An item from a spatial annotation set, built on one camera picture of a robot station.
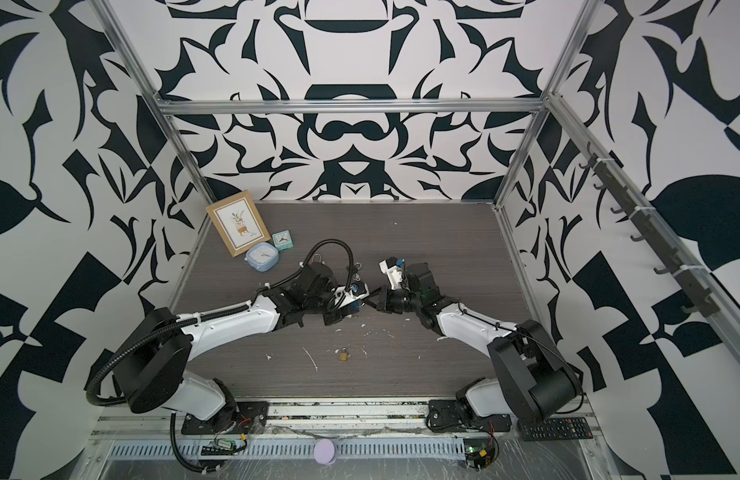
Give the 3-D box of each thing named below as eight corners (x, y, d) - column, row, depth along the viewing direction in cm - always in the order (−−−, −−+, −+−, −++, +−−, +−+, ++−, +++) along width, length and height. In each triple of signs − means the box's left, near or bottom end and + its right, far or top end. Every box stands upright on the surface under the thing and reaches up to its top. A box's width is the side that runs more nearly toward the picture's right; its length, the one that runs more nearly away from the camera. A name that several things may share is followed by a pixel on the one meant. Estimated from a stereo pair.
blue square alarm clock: (244, 273, 102) (241, 267, 100) (252, 248, 109) (249, 242, 106) (276, 273, 102) (273, 267, 100) (281, 248, 109) (279, 242, 106)
